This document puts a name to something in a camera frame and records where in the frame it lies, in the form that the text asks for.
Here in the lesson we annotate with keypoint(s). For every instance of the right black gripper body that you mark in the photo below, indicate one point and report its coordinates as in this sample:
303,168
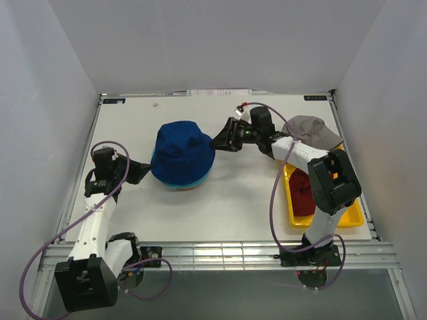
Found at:
247,134

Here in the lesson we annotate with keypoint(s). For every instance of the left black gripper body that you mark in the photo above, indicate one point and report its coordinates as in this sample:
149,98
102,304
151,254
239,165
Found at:
121,167

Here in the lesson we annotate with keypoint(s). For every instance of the blue bucket hat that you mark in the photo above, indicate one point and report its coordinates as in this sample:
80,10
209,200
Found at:
181,134

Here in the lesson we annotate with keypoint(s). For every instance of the teal bucket hat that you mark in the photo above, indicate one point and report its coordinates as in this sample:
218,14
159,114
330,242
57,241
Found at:
177,167

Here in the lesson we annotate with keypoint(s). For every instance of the dark red hat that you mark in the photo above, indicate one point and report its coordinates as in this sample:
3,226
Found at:
301,195

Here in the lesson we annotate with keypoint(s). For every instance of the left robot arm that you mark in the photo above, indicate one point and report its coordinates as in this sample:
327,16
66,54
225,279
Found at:
88,278

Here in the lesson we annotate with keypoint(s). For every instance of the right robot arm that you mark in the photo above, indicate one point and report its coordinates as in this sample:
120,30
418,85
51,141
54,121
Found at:
277,145

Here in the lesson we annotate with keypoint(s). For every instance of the wooden hat stand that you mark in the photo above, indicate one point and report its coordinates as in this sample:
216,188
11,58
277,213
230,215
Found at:
185,188

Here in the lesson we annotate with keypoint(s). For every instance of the papers at back edge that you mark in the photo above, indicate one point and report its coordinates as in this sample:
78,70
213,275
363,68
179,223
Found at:
218,92

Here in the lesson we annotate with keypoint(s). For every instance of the grey cap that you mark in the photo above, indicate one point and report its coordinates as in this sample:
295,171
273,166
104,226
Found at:
313,132

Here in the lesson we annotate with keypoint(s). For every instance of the dark corner label sticker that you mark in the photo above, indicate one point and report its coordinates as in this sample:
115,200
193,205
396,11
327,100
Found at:
114,101

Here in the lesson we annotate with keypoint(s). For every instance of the yellow plastic tray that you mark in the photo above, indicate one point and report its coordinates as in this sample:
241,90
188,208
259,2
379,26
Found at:
350,216

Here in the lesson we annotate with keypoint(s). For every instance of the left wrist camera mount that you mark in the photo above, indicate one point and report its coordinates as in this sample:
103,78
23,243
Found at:
105,149

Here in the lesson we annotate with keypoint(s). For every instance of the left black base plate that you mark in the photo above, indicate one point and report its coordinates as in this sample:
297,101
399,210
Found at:
153,253

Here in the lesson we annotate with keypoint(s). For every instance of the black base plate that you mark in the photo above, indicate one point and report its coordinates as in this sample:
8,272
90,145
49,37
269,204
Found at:
153,253
314,257

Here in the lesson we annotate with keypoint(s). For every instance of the aluminium front rail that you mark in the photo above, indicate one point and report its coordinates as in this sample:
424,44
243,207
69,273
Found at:
252,256

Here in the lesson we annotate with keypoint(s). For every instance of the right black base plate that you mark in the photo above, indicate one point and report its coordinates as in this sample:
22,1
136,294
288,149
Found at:
314,257

